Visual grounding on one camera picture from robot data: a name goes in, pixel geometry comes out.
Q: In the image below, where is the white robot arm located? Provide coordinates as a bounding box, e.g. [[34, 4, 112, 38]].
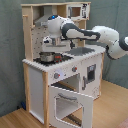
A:
[[47, 15, 128, 60]]

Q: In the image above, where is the black toy stovetop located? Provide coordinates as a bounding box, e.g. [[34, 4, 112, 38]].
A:
[[35, 53, 71, 66]]

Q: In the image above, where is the small metal pot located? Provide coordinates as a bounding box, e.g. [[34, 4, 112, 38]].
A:
[[39, 52, 55, 62]]

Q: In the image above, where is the white microwave door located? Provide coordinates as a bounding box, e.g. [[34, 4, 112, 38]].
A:
[[67, 3, 90, 21]]

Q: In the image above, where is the left red oven knob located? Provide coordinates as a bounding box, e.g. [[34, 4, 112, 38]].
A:
[[54, 73, 60, 79]]

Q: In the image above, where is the white oven door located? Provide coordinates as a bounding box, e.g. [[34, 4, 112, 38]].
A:
[[49, 86, 93, 128]]

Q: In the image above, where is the black toy faucet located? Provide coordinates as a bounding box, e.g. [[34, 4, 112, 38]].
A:
[[68, 39, 76, 49]]

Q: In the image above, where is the grey range hood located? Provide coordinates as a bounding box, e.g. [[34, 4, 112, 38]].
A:
[[34, 5, 57, 27]]

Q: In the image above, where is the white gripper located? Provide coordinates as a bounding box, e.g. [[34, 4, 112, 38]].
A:
[[42, 36, 70, 53]]

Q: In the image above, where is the red oven knob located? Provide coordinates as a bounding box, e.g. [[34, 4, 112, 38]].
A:
[[54, 73, 60, 79], [71, 66, 79, 73]]

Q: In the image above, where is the white cabinet door with dispenser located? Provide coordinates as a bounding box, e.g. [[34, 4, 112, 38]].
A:
[[80, 54, 102, 99]]

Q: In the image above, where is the right red oven knob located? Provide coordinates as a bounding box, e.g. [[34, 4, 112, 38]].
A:
[[71, 66, 79, 73]]

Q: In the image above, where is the wooden toy kitchen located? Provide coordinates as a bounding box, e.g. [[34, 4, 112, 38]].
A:
[[22, 2, 105, 128]]

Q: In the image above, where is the grey toy sink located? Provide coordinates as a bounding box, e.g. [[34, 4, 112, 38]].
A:
[[68, 47, 94, 56]]

